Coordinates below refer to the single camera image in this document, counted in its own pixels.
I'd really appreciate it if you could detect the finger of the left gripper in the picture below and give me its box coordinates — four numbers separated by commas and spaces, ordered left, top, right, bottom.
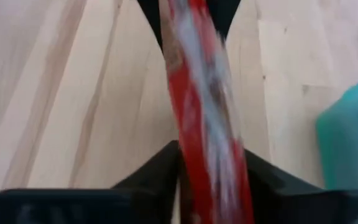
137, 0, 165, 52
210, 0, 242, 40

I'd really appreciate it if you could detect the teal translucent plastic basket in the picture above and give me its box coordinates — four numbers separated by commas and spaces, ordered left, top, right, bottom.
314, 74, 358, 190

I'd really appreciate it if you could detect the red popcorn bag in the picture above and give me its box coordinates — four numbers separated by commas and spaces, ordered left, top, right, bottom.
158, 0, 256, 224

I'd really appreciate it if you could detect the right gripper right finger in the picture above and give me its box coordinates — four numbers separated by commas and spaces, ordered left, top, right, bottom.
244, 149, 323, 224

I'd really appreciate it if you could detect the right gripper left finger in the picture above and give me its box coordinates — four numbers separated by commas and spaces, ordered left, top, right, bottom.
112, 140, 180, 224

